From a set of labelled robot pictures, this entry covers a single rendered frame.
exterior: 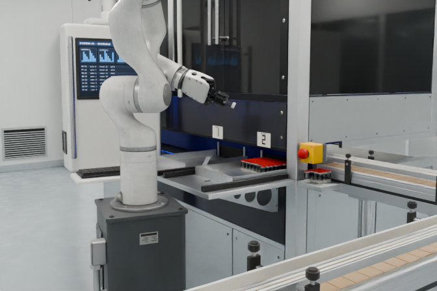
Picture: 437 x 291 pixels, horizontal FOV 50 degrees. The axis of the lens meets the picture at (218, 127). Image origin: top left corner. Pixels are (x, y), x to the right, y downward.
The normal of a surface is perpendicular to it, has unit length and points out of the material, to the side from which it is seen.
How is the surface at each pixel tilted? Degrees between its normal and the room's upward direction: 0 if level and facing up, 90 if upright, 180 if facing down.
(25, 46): 90
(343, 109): 90
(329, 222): 90
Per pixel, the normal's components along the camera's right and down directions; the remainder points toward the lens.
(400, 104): 0.57, 0.08
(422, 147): -0.82, 0.06
